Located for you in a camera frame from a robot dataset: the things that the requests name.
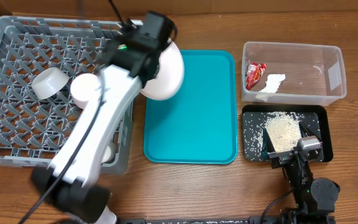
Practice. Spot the white napkin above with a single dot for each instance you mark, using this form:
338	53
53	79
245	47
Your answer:
272	85

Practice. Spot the teal plastic tray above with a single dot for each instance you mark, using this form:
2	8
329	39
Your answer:
199	124

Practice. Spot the large white plate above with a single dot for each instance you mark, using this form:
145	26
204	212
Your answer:
169	77

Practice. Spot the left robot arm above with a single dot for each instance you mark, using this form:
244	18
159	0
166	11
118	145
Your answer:
131	59

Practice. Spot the white rice bowl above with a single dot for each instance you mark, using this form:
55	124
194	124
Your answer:
82	88

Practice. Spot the clear plastic bin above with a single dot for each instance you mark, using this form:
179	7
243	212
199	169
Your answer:
315	74

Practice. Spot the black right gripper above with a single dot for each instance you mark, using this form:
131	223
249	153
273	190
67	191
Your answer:
281	160

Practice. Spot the pile of rice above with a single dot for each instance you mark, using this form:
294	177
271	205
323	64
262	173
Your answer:
282	128

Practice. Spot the red snack wrapper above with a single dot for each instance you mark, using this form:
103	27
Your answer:
255	72

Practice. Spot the black food waste tray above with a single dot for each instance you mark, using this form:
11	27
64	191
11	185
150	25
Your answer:
314	116

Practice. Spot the grey plastic dish rack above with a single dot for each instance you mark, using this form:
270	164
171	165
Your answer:
32	131

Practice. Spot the grey shallow bowl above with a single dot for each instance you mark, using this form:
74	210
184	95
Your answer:
49	82

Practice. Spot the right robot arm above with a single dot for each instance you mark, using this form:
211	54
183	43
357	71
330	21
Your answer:
315	198

